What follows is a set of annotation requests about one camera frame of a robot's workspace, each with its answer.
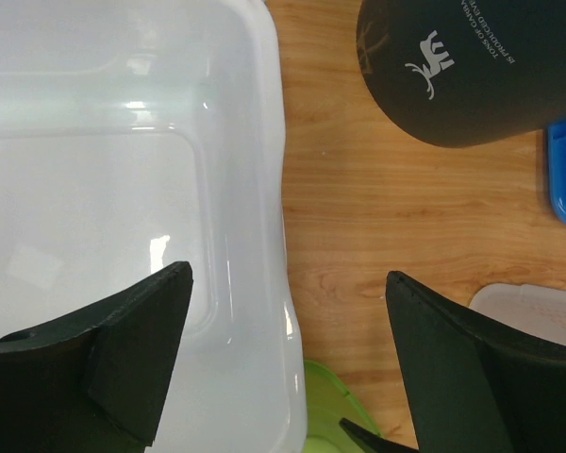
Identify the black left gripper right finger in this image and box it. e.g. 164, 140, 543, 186
385, 271, 566, 452

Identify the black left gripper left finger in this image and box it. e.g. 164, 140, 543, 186
0, 261, 193, 452

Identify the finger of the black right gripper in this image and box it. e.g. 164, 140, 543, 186
339, 418, 418, 453

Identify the lime green plastic basin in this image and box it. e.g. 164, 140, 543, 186
303, 360, 381, 453

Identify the white perforated plastic basket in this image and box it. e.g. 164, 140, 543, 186
470, 283, 566, 345

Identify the white rectangular plastic tub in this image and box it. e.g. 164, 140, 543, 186
0, 1, 307, 452

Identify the dark grey round bucket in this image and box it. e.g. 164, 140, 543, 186
356, 0, 566, 147

